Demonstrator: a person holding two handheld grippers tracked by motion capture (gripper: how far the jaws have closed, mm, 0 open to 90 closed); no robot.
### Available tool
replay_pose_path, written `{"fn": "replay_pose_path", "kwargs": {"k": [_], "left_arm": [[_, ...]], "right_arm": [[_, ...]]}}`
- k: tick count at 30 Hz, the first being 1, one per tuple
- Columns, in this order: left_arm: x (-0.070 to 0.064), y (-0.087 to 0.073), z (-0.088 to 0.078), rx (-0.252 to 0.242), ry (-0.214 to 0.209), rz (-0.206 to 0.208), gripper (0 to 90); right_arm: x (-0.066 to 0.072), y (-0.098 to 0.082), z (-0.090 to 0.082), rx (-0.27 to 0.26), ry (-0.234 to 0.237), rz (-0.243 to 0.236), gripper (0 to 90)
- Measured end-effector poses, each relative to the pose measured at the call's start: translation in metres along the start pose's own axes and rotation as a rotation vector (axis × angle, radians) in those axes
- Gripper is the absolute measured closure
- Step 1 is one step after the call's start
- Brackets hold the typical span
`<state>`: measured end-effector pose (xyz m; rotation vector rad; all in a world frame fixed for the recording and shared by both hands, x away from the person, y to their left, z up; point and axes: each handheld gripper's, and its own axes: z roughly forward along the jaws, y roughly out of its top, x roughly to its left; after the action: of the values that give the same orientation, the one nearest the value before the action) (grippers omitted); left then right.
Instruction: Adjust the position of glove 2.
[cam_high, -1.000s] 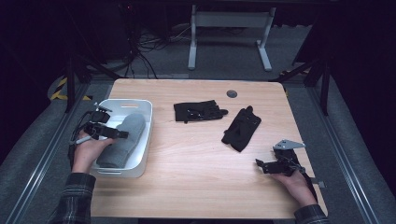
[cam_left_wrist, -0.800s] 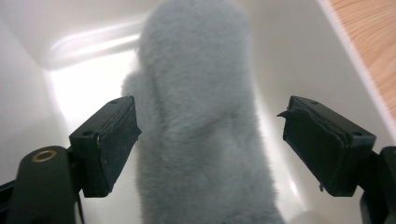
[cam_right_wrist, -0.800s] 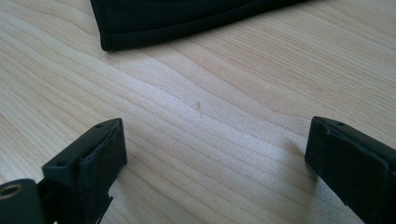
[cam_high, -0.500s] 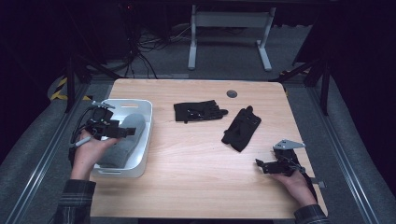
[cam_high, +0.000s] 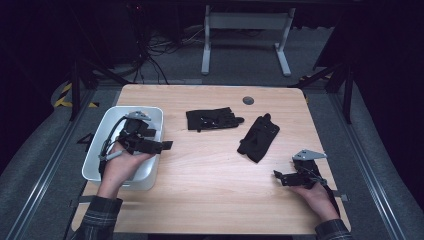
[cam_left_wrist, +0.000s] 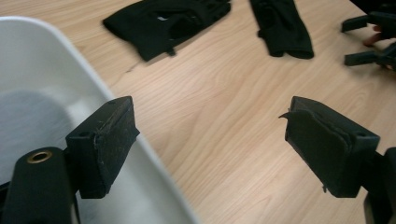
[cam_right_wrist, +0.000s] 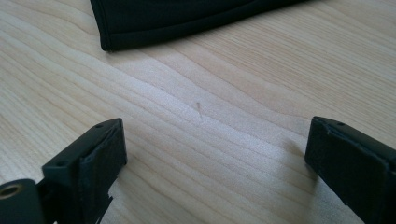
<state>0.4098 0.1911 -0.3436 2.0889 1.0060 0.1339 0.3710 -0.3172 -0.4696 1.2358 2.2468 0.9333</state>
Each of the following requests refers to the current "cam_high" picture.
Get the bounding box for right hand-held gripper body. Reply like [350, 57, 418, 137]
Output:
[286, 148, 328, 190]

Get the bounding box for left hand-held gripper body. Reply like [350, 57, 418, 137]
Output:
[116, 110, 158, 156]

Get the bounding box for white plastic bin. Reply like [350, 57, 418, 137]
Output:
[81, 105, 165, 191]

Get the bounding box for person's right hand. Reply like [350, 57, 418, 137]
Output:
[289, 181, 341, 222]

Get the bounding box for person's left hand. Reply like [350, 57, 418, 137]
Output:
[96, 141, 157, 200]

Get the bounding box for black glove with closed fingers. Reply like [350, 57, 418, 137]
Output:
[236, 113, 281, 164]

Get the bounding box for grey tape strip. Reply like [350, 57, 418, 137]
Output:
[333, 190, 350, 202]

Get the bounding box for black glove with spread fingers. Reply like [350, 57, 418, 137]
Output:
[185, 106, 245, 132]

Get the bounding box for black metal stand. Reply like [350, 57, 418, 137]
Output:
[288, 61, 355, 125]
[68, 57, 132, 122]

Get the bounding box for yellow black hazard floor tape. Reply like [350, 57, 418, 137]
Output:
[53, 82, 100, 109]

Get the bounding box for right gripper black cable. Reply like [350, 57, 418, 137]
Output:
[301, 164, 342, 216]

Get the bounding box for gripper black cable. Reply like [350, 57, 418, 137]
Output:
[97, 114, 132, 176]
[301, 164, 342, 216]

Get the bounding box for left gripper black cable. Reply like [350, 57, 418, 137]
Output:
[97, 114, 132, 176]

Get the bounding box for aluminium floor rail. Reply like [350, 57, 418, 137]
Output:
[5, 89, 98, 240]
[327, 91, 407, 240]

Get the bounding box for tangle of black floor cables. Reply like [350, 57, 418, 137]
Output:
[125, 3, 208, 85]

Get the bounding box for grey metal desk frame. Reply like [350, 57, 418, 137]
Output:
[200, 4, 297, 77]

